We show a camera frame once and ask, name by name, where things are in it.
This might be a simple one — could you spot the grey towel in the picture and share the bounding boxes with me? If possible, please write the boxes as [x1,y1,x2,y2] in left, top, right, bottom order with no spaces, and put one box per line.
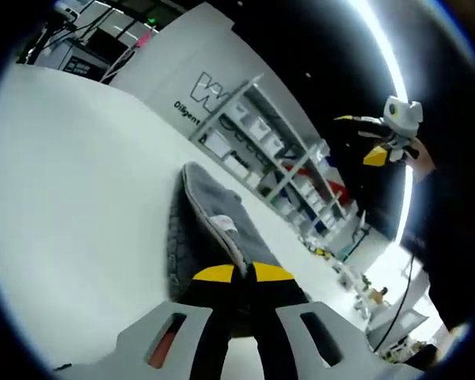
[166,161,314,341]

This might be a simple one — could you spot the person's right hand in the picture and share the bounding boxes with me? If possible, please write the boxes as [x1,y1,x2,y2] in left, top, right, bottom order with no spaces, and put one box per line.
[405,136,436,183]

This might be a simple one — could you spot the long ceiling light strip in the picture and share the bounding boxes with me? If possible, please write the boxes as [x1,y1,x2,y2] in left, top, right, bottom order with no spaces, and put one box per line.
[363,0,415,246]

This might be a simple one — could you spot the black stand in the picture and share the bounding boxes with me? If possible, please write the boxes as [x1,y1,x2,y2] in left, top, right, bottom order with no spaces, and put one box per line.
[340,211,375,262]

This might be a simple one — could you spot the rows of white storage bins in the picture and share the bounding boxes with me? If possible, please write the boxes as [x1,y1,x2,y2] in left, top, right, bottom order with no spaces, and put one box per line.
[205,101,341,234]

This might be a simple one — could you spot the pile of yellow black tools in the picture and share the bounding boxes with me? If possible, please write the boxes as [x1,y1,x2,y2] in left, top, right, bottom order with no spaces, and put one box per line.
[304,243,333,260]

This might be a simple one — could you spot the grey metal shelf unit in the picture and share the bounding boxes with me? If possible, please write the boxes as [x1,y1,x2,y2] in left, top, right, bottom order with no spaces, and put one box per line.
[188,73,355,242]

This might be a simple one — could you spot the grey machine cabinet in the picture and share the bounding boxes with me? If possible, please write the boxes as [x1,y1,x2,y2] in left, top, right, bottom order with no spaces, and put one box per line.
[35,37,116,78]

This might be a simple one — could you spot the black cable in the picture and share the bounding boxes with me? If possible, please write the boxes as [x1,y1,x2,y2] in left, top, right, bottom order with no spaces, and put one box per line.
[370,253,416,352]

